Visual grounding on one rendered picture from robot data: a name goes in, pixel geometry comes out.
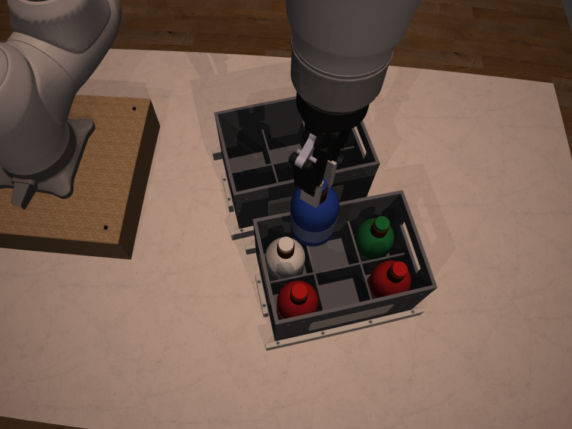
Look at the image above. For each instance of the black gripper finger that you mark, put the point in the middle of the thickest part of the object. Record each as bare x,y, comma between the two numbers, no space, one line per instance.
335,158
308,171

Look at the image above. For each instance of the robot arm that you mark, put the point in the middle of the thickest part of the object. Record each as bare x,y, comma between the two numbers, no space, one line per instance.
341,50

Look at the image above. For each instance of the beige bottle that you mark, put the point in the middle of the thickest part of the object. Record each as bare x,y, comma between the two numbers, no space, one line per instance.
285,257

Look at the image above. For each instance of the green bottle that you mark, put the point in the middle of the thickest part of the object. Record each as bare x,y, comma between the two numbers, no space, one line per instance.
374,238

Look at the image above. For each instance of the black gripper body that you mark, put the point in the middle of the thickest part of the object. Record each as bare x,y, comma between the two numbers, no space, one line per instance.
320,123

